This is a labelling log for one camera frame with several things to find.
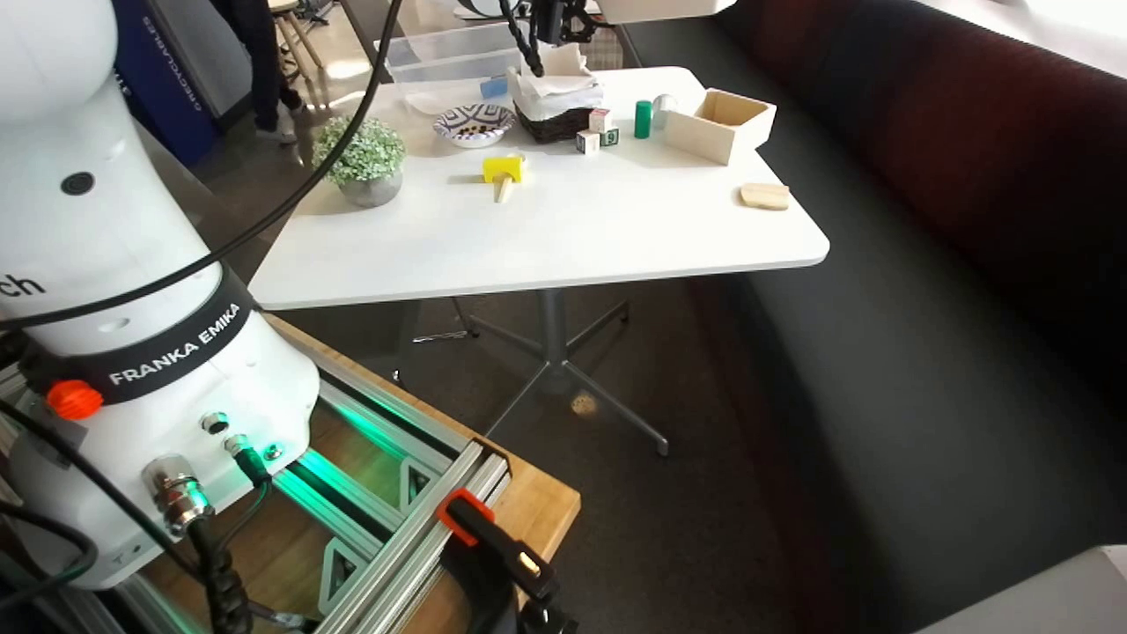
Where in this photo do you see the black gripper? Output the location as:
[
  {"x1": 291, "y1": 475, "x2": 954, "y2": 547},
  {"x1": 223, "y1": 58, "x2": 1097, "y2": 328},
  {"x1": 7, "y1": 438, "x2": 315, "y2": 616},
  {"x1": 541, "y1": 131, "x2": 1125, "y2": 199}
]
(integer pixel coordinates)
[{"x1": 530, "y1": 0, "x2": 593, "y2": 51}]

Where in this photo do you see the white takeaway pack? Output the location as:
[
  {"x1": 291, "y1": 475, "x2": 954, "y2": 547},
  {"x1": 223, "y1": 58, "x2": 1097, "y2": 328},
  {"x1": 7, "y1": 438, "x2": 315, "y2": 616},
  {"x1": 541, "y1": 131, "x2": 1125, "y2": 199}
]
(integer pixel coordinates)
[{"x1": 530, "y1": 38, "x2": 594, "y2": 89}]

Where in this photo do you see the clear plastic bin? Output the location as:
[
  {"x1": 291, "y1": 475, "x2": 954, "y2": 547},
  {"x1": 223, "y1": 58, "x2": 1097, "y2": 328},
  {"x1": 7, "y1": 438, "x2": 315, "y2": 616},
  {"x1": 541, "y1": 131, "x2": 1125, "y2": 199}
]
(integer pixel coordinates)
[{"x1": 384, "y1": 19, "x2": 533, "y2": 85}]

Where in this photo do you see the black white patterned bowl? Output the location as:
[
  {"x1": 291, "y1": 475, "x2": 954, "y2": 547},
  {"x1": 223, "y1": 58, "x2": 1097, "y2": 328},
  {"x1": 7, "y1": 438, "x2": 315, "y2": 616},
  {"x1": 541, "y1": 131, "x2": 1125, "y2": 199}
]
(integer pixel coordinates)
[{"x1": 433, "y1": 103, "x2": 517, "y2": 151}]

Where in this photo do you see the open cardboard box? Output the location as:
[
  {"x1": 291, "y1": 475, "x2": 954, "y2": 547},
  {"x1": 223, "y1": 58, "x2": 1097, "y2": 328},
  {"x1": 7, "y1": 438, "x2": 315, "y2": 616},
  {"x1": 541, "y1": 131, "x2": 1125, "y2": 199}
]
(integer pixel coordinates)
[{"x1": 664, "y1": 85, "x2": 783, "y2": 171}]

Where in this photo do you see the green potted plant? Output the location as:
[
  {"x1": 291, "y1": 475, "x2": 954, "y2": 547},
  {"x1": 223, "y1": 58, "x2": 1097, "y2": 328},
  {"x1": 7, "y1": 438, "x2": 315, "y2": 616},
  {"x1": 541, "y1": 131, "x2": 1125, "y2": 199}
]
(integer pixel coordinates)
[{"x1": 315, "y1": 117, "x2": 414, "y2": 213}]

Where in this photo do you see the pale wooden block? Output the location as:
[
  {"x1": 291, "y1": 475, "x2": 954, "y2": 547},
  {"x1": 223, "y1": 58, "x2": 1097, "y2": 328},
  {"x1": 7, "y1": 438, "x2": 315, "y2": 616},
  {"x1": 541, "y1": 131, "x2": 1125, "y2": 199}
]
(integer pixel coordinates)
[{"x1": 732, "y1": 179, "x2": 794, "y2": 217}]

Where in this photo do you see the grey metal table base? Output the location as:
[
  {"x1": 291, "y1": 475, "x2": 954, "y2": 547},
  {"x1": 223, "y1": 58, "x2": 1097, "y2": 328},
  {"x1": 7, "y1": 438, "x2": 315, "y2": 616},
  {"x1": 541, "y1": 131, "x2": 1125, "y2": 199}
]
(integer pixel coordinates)
[{"x1": 409, "y1": 294, "x2": 675, "y2": 463}]

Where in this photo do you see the blue panel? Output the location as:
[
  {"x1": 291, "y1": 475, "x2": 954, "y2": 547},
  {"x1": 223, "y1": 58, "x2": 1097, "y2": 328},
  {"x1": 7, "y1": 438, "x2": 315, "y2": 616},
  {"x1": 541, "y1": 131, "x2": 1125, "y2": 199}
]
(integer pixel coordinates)
[{"x1": 111, "y1": 0, "x2": 259, "y2": 171}]

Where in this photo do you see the dark couch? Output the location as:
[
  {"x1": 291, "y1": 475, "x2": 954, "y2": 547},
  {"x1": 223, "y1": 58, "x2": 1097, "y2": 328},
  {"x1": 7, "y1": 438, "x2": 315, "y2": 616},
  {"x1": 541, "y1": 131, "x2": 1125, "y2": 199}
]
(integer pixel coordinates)
[{"x1": 621, "y1": 0, "x2": 1127, "y2": 634}]

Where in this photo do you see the wooden mounting board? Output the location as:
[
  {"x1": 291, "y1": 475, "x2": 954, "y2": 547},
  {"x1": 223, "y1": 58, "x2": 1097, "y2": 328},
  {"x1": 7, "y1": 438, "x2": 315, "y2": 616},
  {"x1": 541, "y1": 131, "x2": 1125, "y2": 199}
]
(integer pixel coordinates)
[{"x1": 139, "y1": 313, "x2": 584, "y2": 634}]

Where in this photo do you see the orange and black clamp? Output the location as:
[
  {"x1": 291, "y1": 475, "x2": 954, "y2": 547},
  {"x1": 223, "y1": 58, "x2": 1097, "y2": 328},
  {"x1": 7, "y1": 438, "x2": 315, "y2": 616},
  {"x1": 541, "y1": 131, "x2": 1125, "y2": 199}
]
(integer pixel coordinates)
[{"x1": 433, "y1": 488, "x2": 579, "y2": 634}]

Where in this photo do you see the yellow toy with cream handle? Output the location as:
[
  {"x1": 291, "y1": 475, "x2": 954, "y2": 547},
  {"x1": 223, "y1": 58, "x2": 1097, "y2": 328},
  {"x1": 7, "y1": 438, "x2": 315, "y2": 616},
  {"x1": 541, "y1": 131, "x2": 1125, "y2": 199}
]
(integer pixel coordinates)
[{"x1": 480, "y1": 151, "x2": 536, "y2": 210}]

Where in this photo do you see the long black cable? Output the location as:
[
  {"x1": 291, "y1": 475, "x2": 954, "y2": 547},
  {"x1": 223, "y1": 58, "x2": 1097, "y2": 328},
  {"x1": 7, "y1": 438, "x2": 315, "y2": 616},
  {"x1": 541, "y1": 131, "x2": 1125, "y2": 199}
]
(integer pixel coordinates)
[{"x1": 0, "y1": 0, "x2": 405, "y2": 332}]

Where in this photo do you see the small angled cable plug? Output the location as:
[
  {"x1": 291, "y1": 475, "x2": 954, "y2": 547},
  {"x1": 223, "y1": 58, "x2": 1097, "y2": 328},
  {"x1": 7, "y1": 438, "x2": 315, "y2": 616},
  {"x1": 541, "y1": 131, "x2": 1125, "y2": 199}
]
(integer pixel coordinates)
[{"x1": 223, "y1": 429, "x2": 279, "y2": 489}]

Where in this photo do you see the aluminium extrusion frame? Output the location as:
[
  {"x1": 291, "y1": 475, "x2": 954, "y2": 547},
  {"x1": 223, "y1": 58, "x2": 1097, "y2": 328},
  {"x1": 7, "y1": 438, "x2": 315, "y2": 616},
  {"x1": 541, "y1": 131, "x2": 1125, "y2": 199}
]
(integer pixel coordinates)
[{"x1": 267, "y1": 375, "x2": 522, "y2": 634}]

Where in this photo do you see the thick black connector cable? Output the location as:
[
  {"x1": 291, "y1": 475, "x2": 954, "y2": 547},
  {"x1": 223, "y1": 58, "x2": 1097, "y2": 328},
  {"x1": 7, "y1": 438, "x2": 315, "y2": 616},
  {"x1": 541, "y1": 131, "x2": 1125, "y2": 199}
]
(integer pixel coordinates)
[{"x1": 139, "y1": 456, "x2": 259, "y2": 634}]

